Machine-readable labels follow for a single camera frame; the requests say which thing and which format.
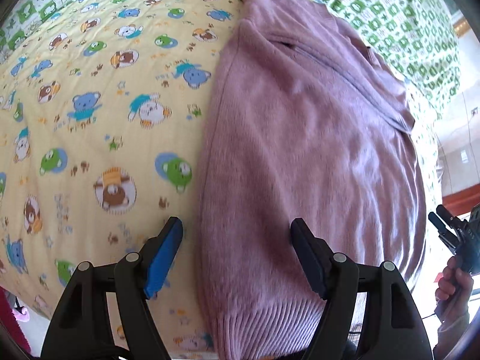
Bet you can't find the purple knit sweater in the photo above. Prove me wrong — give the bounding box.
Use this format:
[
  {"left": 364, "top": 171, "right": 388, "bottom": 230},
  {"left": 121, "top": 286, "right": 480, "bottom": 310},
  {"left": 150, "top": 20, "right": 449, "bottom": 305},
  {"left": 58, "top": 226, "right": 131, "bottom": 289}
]
[{"left": 194, "top": 0, "right": 426, "bottom": 359}]

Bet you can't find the green checkered quilt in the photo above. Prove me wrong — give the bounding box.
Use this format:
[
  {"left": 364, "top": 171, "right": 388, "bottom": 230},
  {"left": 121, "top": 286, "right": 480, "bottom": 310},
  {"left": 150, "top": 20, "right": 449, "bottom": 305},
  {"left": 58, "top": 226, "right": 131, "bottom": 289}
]
[{"left": 258, "top": 0, "right": 462, "bottom": 121}]

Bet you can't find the right hand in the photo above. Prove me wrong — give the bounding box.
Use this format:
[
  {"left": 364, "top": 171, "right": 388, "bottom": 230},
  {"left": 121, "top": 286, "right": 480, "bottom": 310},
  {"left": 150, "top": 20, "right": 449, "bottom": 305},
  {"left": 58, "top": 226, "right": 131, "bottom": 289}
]
[{"left": 435, "top": 256, "right": 473, "bottom": 324}]

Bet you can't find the green checkered pillow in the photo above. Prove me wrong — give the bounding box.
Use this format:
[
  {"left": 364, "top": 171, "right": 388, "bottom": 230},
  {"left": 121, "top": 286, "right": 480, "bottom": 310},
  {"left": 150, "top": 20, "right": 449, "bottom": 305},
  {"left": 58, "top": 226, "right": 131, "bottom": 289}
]
[{"left": 1, "top": 0, "right": 77, "bottom": 59}]

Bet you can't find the yellow bear print bedsheet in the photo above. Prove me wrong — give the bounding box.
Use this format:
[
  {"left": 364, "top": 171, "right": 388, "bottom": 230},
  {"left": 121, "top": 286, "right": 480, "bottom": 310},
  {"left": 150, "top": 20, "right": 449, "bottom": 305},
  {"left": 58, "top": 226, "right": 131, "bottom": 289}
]
[{"left": 1, "top": 0, "right": 241, "bottom": 359}]

